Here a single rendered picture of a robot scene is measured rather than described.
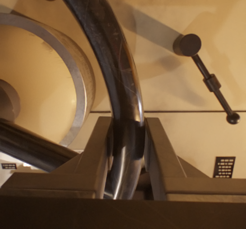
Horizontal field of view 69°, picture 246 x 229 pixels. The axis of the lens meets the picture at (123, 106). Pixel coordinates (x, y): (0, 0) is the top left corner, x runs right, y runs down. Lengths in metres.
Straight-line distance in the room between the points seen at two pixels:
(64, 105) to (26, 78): 0.06
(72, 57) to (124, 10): 0.14
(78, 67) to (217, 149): 0.34
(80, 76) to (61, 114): 0.06
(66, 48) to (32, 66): 0.05
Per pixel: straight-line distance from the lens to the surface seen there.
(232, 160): 0.48
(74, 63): 0.27
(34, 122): 0.28
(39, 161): 0.18
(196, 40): 0.33
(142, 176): 0.42
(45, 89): 0.26
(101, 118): 0.15
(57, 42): 0.27
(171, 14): 0.37
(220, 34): 0.40
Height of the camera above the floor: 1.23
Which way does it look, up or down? 17 degrees up
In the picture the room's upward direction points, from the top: 179 degrees clockwise
